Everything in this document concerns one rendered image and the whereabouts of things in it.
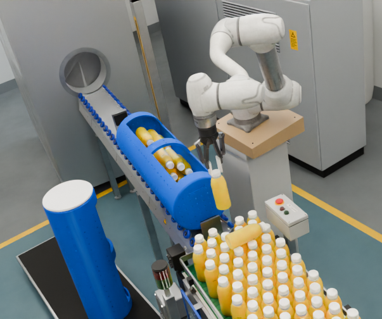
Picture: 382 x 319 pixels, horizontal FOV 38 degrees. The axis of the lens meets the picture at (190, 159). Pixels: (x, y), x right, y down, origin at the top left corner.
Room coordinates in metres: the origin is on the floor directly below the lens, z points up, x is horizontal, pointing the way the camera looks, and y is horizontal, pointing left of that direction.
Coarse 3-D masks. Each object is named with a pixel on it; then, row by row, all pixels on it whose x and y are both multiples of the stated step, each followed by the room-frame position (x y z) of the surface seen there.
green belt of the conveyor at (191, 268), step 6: (192, 264) 1.97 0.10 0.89; (192, 270) 1.92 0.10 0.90; (198, 282) 1.84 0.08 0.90; (204, 282) 1.83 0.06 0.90; (204, 288) 1.79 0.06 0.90; (204, 300) 1.73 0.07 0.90; (210, 300) 1.72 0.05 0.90; (216, 300) 1.71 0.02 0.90; (216, 306) 1.67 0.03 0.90; (228, 318) 1.60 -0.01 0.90
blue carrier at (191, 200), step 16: (144, 112) 2.97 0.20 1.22; (128, 128) 2.83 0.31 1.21; (160, 128) 3.00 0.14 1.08; (128, 144) 2.73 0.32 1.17; (160, 144) 2.53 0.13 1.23; (176, 144) 2.54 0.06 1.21; (144, 160) 2.50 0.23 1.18; (192, 160) 2.56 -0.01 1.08; (144, 176) 2.46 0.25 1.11; (160, 176) 2.30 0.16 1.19; (192, 176) 2.17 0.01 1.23; (208, 176) 2.17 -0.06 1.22; (160, 192) 2.25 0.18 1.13; (176, 192) 2.13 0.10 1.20; (192, 192) 2.13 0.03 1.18; (208, 192) 2.15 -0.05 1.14; (176, 208) 2.10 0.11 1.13; (192, 208) 2.12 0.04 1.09; (208, 208) 2.15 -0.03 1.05; (192, 224) 2.12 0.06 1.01
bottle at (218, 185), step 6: (216, 180) 1.94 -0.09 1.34; (222, 180) 1.94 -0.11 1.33; (216, 186) 1.93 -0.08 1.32; (222, 186) 1.93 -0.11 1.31; (216, 192) 1.94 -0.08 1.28; (222, 192) 1.93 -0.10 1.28; (228, 192) 1.95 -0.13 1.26; (216, 198) 1.94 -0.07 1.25; (222, 198) 1.93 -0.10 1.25; (228, 198) 1.94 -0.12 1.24; (216, 204) 1.94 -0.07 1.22; (222, 204) 1.92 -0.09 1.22; (228, 204) 1.93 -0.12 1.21
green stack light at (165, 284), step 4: (156, 280) 1.57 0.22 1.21; (160, 280) 1.57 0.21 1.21; (164, 280) 1.56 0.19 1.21; (168, 280) 1.57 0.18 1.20; (172, 280) 1.60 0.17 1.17; (156, 284) 1.58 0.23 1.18; (160, 284) 1.57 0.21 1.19; (164, 284) 1.56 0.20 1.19; (168, 284) 1.57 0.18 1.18; (160, 288) 1.57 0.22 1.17; (164, 288) 1.56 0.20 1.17; (168, 288) 1.57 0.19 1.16
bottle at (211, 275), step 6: (210, 270) 1.73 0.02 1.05; (216, 270) 1.73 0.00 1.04; (210, 276) 1.72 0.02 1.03; (216, 276) 1.72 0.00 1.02; (210, 282) 1.72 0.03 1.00; (216, 282) 1.72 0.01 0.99; (210, 288) 1.72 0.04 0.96; (216, 288) 1.72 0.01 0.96; (210, 294) 1.73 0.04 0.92; (216, 294) 1.72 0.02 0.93
